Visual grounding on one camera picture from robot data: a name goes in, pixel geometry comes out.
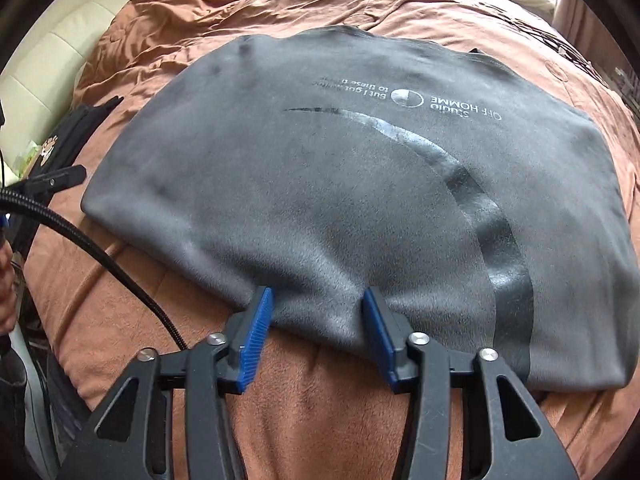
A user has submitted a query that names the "grey t-shirt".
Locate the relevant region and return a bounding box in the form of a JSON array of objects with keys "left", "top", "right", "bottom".
[{"left": 80, "top": 25, "right": 632, "bottom": 393}]

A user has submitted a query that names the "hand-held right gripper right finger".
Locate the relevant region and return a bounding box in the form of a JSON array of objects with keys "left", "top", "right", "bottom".
[{"left": 362, "top": 286, "right": 573, "bottom": 480}]

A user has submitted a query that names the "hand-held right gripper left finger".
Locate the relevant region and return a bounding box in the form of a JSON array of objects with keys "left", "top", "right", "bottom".
[{"left": 57, "top": 286, "right": 275, "bottom": 480}]

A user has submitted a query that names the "black cable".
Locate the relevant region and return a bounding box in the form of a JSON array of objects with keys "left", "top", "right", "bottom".
[{"left": 0, "top": 187, "right": 191, "bottom": 351}]

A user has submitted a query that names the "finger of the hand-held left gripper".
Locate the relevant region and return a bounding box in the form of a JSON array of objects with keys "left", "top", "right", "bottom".
[{"left": 17, "top": 165, "right": 87, "bottom": 201}]

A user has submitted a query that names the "pink curtain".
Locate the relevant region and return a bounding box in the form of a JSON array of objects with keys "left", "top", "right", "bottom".
[{"left": 552, "top": 0, "right": 626, "bottom": 61}]

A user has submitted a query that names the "pale green packet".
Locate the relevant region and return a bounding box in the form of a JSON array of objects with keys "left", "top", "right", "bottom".
[{"left": 10, "top": 140, "right": 43, "bottom": 181}]

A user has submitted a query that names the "brown blanket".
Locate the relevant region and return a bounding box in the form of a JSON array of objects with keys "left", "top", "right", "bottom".
[{"left": 25, "top": 0, "right": 640, "bottom": 480}]

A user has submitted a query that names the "black bag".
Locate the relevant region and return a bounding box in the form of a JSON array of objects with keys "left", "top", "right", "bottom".
[{"left": 20, "top": 95, "right": 126, "bottom": 186}]

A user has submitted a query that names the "person's left hand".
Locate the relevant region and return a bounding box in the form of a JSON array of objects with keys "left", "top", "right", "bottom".
[{"left": 0, "top": 245, "right": 18, "bottom": 332}]

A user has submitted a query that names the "cream padded headboard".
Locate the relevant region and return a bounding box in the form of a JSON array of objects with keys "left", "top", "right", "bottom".
[{"left": 0, "top": 0, "right": 241, "bottom": 181}]

